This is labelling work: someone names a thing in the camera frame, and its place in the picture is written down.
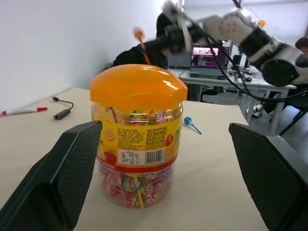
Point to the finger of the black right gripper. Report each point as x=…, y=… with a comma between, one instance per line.
x=157, y=43

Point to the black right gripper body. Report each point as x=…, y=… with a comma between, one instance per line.
x=176, y=39

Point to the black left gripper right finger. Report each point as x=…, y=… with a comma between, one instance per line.
x=272, y=178

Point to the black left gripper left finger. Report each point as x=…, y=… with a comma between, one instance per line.
x=53, y=183

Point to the orange lollipop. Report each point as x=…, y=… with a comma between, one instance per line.
x=138, y=33

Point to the orange plastic jar lid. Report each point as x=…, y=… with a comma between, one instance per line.
x=137, y=84

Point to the clear plastic lollipop jar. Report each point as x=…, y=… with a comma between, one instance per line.
x=137, y=144

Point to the grey laptop lid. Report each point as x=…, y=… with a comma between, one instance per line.
x=179, y=60

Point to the person in black clothes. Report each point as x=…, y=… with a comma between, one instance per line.
x=134, y=56

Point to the open laptop with bright screen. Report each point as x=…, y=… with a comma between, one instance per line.
x=204, y=57

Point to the black cup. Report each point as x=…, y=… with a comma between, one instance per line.
x=237, y=62

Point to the grey usb network adapter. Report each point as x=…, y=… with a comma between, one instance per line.
x=61, y=115

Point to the black and white sneaker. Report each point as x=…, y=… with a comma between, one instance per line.
x=257, y=111

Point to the red whiteboard marker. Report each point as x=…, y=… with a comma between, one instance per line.
x=24, y=110

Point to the grey office desk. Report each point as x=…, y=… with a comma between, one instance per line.
x=240, y=84

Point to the blue wrapped lollipop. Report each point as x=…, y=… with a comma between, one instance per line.
x=188, y=120

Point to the seated person with dark hair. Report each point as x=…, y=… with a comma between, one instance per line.
x=302, y=45

